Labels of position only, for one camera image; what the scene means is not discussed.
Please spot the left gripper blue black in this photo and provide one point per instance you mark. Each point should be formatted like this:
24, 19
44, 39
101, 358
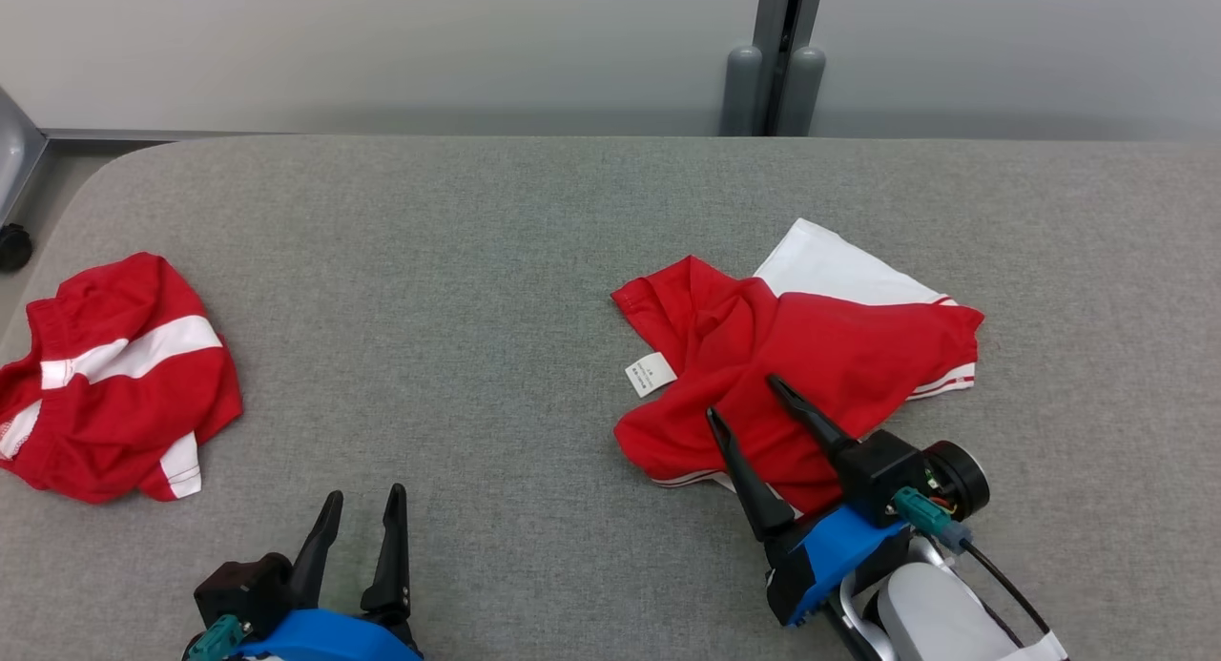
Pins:
305, 637

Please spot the grey partition post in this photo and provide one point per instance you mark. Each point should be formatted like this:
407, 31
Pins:
777, 60

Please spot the red shorts with white stripes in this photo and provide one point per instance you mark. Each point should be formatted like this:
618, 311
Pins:
114, 413

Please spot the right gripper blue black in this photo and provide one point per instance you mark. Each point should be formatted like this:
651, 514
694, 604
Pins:
830, 556

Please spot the grey cart leg with caster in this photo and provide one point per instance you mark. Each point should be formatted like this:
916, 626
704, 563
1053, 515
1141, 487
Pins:
11, 165

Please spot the red and white t-shirt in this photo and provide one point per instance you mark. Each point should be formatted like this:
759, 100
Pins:
811, 356

